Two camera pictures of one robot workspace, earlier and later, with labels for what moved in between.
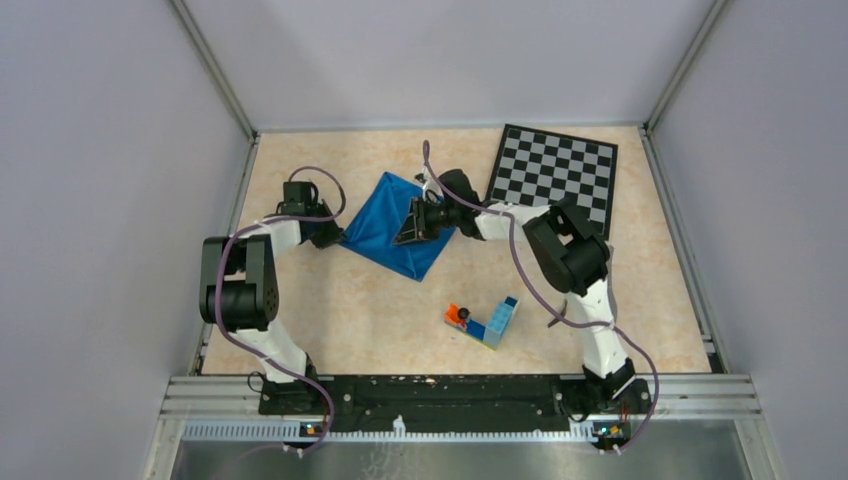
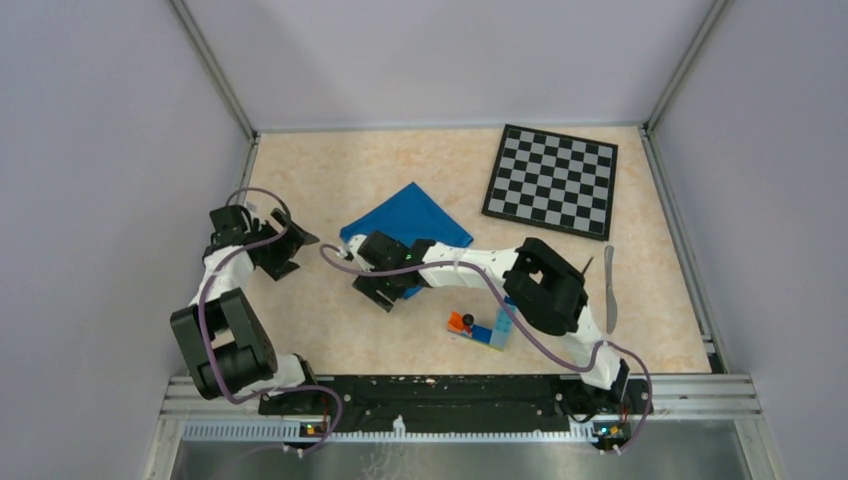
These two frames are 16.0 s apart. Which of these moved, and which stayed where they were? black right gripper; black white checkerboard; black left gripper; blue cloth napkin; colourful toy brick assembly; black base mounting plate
Moved: blue cloth napkin; colourful toy brick assembly; black right gripper; black left gripper
Stayed: black base mounting plate; black white checkerboard
